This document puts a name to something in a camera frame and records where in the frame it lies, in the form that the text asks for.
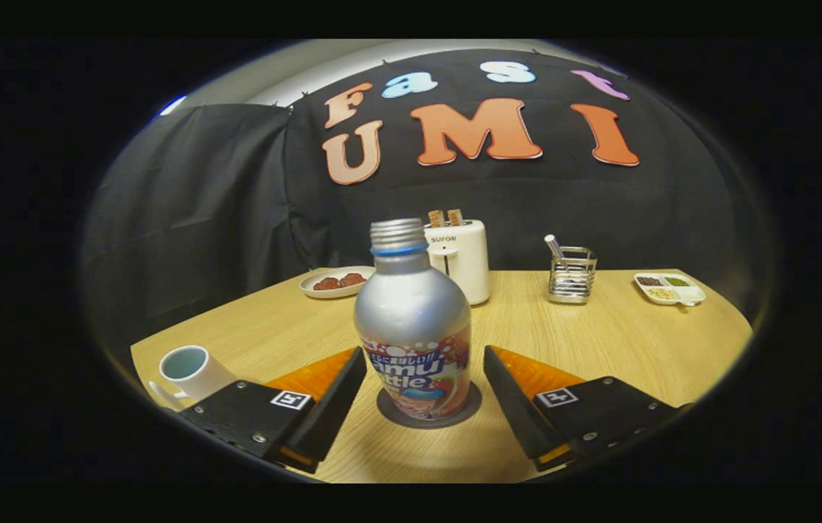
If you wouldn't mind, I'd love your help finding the silver juice bottle colourful label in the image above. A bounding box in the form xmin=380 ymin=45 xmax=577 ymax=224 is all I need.
xmin=353 ymin=218 xmax=473 ymax=422

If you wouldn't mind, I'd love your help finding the white toaster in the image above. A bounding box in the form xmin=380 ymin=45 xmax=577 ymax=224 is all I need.
xmin=423 ymin=220 xmax=491 ymax=306

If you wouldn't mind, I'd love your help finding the metal wire holder basket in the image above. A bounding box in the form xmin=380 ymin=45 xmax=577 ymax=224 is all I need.
xmin=548 ymin=247 xmax=598 ymax=304

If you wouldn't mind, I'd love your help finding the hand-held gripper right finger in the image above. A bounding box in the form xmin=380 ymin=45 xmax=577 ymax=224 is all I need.
xmin=484 ymin=345 xmax=680 ymax=471

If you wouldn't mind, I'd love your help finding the round dark coaster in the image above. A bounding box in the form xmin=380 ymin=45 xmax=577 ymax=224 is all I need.
xmin=376 ymin=381 xmax=483 ymax=429

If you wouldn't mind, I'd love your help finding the white oval plate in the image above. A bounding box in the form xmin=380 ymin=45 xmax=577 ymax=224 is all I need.
xmin=299 ymin=266 xmax=377 ymax=299

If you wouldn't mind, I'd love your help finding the white divided snack tray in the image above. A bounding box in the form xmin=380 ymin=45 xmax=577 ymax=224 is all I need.
xmin=633 ymin=272 xmax=707 ymax=307

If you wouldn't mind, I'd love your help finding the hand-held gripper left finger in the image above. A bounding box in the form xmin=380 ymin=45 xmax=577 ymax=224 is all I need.
xmin=179 ymin=346 xmax=368 ymax=474

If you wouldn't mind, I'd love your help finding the white cup with knob handle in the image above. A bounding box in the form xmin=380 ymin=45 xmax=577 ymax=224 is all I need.
xmin=148 ymin=345 xmax=237 ymax=411

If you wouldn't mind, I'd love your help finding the black backdrop cloth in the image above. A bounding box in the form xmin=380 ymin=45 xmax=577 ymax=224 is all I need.
xmin=81 ymin=49 xmax=775 ymax=364

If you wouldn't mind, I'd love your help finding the wooden table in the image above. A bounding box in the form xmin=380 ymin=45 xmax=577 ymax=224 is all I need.
xmin=130 ymin=269 xmax=754 ymax=484

